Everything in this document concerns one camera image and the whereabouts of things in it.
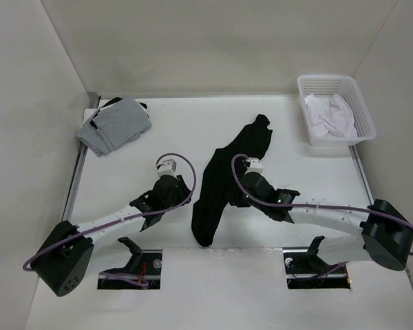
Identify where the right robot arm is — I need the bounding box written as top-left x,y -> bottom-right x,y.
230,170 -> 413,272

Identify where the white plastic basket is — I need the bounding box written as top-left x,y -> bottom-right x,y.
297,75 -> 377,147

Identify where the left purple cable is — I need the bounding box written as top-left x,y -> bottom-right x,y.
22,153 -> 197,288

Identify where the left aluminium rail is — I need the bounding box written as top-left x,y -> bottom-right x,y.
53,91 -> 101,248

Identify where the right aluminium rail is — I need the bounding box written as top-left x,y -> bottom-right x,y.
349,146 -> 374,205

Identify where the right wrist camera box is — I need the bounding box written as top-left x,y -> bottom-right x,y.
245,157 -> 264,174

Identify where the folded grey tank top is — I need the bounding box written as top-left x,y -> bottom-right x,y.
76,97 -> 152,157

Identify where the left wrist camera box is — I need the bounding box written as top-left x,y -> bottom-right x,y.
156,159 -> 177,178

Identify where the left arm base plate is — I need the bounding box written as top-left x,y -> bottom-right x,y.
97,250 -> 162,290

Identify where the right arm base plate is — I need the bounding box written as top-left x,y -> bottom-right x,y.
283,249 -> 350,289

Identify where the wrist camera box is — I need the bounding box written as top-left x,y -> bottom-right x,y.
245,157 -> 264,174
156,159 -> 177,178

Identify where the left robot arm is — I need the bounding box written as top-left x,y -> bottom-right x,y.
27,175 -> 193,297

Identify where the aluminium rail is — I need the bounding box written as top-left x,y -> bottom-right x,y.
349,146 -> 374,205
53,91 -> 101,248

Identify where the white tank top in basket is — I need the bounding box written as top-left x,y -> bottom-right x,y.
304,94 -> 358,138

